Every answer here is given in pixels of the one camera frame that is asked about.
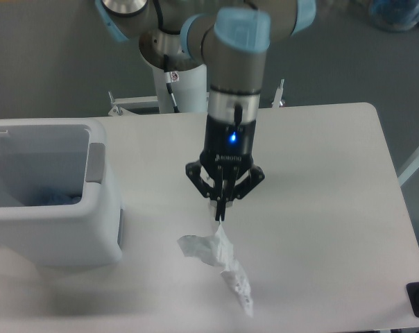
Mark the trash inside can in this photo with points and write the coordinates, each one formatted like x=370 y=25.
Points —
x=52 y=197

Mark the white pedestal base frame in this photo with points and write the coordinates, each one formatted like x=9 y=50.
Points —
x=179 y=101

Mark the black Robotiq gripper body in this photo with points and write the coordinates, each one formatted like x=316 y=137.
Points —
x=226 y=145

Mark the white frame leg right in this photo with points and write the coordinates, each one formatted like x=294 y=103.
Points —
x=408 y=168

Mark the blue plastic bag on floor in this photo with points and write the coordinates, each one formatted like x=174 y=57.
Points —
x=394 y=16

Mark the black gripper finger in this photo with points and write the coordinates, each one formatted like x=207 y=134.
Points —
x=193 y=172
x=233 y=191

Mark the white plastic trash can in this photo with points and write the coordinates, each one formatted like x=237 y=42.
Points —
x=69 y=155

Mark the clear plastic bag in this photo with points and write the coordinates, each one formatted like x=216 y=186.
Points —
x=218 y=251

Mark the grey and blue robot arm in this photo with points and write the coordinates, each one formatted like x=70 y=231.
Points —
x=231 y=39

